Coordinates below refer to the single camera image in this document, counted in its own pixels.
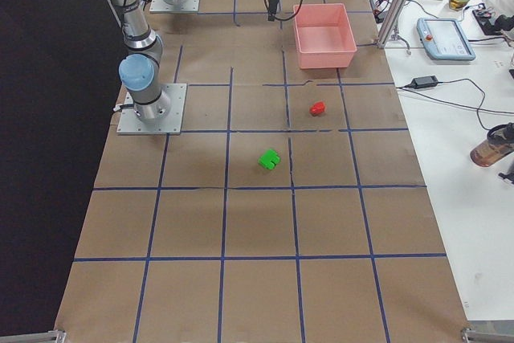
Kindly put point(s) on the blue teach pendant tablet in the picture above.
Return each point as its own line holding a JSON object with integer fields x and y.
{"x": 444, "y": 39}

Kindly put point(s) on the green toy block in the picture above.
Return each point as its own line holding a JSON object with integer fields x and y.
{"x": 269, "y": 159}

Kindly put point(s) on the red toy block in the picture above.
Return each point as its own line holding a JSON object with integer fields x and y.
{"x": 317, "y": 108}

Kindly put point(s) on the brown water bottle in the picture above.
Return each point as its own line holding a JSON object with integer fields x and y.
{"x": 497, "y": 145}

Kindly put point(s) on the pink plastic box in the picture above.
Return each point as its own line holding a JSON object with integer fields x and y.
{"x": 324, "y": 37}

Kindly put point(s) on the black power adapter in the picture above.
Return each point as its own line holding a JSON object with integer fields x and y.
{"x": 424, "y": 82}

